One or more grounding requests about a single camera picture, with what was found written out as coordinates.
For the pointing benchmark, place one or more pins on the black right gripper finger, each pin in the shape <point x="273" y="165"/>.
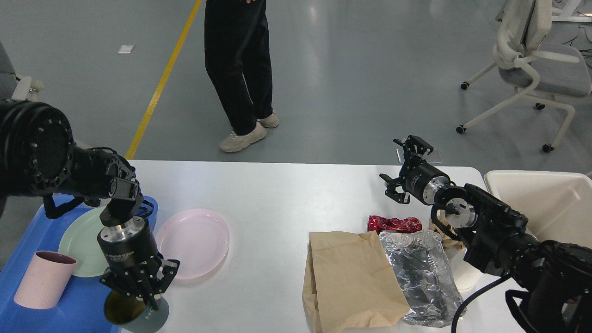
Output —
<point x="414" y="149"/>
<point x="394" y="189"/>

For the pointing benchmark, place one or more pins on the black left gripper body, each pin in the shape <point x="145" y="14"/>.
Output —
<point x="129" y="249"/>

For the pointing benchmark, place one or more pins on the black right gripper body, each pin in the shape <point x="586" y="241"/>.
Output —
<point x="423" y="181"/>

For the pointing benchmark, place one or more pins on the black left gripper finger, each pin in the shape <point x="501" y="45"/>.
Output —
<point x="161" y="273"/>
<point x="124" y="285"/>

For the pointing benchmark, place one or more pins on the pink plate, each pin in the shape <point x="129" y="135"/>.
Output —
<point x="198" y="238"/>

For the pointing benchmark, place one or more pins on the pink mug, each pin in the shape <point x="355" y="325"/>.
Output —
<point x="45" y="280"/>

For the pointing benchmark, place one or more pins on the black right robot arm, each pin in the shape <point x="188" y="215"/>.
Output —
<point x="555" y="277"/>

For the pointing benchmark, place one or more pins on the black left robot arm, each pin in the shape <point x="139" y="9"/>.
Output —
<point x="39" y="158"/>

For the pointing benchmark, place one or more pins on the crushed red can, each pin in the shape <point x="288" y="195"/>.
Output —
<point x="406" y="226"/>

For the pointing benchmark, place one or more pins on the light green plate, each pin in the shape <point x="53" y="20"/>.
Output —
<point x="80" y="242"/>

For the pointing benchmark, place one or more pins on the crumpled brown paper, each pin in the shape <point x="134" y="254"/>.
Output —
<point x="448" y="243"/>

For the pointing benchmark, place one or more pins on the crumpled aluminium foil tray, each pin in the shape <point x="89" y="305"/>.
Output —
<point x="423" y="272"/>

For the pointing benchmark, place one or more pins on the white paper cup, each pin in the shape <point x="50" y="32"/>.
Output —
<point x="465" y="275"/>

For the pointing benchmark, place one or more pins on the brown paper bag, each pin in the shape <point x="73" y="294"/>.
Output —
<point x="349" y="282"/>

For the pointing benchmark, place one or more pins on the white plastic bin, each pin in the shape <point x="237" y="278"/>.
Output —
<point x="557" y="204"/>

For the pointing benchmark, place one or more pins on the white grey office chair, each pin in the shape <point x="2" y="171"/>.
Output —
<point x="538" y="71"/>

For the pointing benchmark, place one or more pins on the grey chair at left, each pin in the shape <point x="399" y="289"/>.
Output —
<point x="16" y="86"/>

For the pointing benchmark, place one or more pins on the person in black trousers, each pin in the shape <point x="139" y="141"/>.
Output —
<point x="238" y="62"/>

